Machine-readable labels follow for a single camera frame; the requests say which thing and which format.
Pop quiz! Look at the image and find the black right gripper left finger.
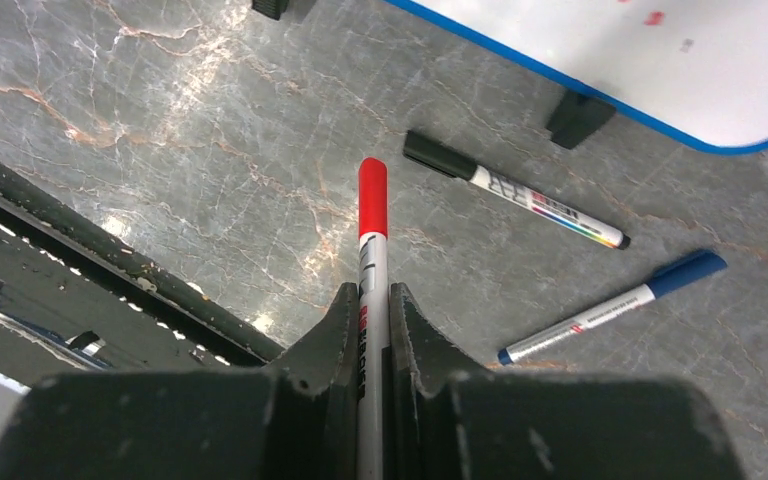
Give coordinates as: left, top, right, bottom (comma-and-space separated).
0, 283, 359, 479

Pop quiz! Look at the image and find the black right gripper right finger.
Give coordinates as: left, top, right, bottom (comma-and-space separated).
389, 283, 744, 479

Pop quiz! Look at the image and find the blue framed whiteboard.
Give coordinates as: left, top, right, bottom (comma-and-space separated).
401, 0, 768, 154

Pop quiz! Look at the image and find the black whiteboard foot right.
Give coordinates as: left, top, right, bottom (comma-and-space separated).
546, 90, 616, 150

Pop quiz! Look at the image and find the black whiteboard foot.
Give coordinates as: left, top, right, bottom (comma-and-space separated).
546, 90, 616, 150
251, 0, 316, 21

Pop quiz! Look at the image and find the black whiteboard foot left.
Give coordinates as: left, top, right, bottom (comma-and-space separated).
251, 0, 316, 21

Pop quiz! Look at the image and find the black cap marker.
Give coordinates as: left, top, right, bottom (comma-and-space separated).
402, 130, 631, 250

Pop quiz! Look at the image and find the blue cap marker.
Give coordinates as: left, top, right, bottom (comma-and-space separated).
497, 249, 728, 365

